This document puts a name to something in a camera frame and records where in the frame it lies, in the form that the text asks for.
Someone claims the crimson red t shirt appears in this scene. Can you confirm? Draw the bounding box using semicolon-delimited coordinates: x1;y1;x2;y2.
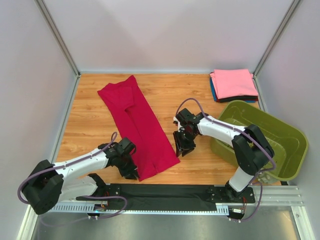
97;75;180;181

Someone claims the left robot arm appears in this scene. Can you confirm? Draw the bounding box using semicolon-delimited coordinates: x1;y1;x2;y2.
18;137;139;215

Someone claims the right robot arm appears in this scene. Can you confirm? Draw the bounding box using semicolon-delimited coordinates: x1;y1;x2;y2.
173;108;275;200

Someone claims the black folded t shirt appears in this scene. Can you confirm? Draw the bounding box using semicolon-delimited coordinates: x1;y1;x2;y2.
219;95;258;103

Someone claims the pink folded t shirt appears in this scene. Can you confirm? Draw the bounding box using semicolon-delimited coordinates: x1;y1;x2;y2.
209;69;259;100

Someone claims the olive green plastic basket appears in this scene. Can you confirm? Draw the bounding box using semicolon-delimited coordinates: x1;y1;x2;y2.
218;100;309;184

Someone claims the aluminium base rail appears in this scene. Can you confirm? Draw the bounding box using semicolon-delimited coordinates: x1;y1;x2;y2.
51;183;303;215

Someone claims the right aluminium frame post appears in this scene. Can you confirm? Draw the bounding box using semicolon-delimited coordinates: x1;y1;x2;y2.
252;0;303;77

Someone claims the aluminium frame post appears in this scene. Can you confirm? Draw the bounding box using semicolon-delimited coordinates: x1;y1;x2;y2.
34;0;81;78
252;0;303;77

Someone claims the left aluminium frame post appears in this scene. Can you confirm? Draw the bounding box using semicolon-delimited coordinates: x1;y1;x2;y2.
34;0;81;78

